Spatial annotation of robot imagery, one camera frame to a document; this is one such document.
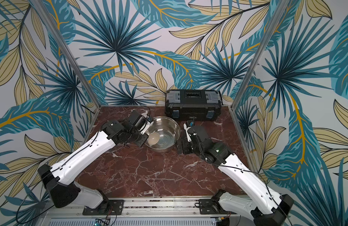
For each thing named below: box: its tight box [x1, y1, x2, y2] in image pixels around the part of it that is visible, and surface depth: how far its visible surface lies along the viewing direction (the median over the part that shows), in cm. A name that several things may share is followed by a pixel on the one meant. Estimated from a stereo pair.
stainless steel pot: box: [147, 116, 181, 154], surface depth 97 cm
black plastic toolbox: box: [164, 89, 222, 122], surface depth 102 cm
